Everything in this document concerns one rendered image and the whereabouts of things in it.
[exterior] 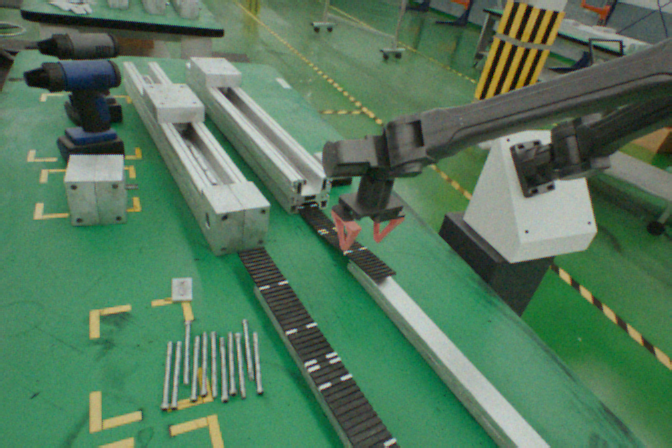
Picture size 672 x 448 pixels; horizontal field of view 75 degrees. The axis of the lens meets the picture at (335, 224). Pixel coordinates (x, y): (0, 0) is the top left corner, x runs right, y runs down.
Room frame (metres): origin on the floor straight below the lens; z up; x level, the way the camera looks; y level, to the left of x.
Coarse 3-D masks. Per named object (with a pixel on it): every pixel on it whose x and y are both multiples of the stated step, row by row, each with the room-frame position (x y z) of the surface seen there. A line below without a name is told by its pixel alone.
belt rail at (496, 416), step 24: (384, 288) 0.59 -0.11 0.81; (408, 312) 0.54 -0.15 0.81; (408, 336) 0.51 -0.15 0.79; (432, 336) 0.50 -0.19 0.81; (432, 360) 0.47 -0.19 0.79; (456, 360) 0.46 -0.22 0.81; (456, 384) 0.43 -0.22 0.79; (480, 384) 0.43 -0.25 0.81; (480, 408) 0.39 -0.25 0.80; (504, 408) 0.39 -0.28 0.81; (504, 432) 0.36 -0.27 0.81; (528, 432) 0.36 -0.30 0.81
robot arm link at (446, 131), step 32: (608, 64) 0.55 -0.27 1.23; (640, 64) 0.54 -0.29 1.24; (512, 96) 0.58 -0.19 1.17; (544, 96) 0.56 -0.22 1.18; (576, 96) 0.55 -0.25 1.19; (608, 96) 0.53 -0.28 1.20; (640, 96) 0.54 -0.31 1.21; (416, 128) 0.62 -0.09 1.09; (448, 128) 0.58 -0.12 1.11; (480, 128) 0.57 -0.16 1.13; (512, 128) 0.57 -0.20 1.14; (416, 160) 0.59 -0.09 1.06
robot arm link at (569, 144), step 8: (576, 136) 0.82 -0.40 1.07; (552, 144) 0.84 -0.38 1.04; (560, 144) 0.82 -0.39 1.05; (568, 144) 0.81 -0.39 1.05; (576, 144) 0.81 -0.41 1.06; (560, 152) 0.82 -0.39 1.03; (568, 152) 0.81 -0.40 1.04; (576, 152) 0.80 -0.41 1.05; (560, 160) 0.81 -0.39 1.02; (568, 160) 0.80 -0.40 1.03; (576, 160) 0.79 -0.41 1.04; (584, 160) 0.79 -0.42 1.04; (560, 168) 0.80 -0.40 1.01
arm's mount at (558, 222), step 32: (512, 160) 0.91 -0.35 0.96; (480, 192) 0.93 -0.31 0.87; (512, 192) 0.86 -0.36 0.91; (576, 192) 0.96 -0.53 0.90; (480, 224) 0.90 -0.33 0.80; (512, 224) 0.83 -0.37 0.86; (544, 224) 0.86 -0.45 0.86; (576, 224) 0.90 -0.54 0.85; (512, 256) 0.80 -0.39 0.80; (544, 256) 0.85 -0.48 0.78
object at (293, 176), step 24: (192, 72) 1.37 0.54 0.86; (216, 96) 1.20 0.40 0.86; (240, 96) 1.24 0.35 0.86; (216, 120) 1.19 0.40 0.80; (240, 120) 1.06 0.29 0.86; (264, 120) 1.10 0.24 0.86; (240, 144) 1.04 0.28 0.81; (264, 144) 0.95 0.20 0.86; (288, 144) 0.98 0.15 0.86; (264, 168) 0.91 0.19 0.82; (288, 168) 0.85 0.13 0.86; (312, 168) 0.88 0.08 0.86; (288, 192) 0.81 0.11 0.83; (312, 192) 0.84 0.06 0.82
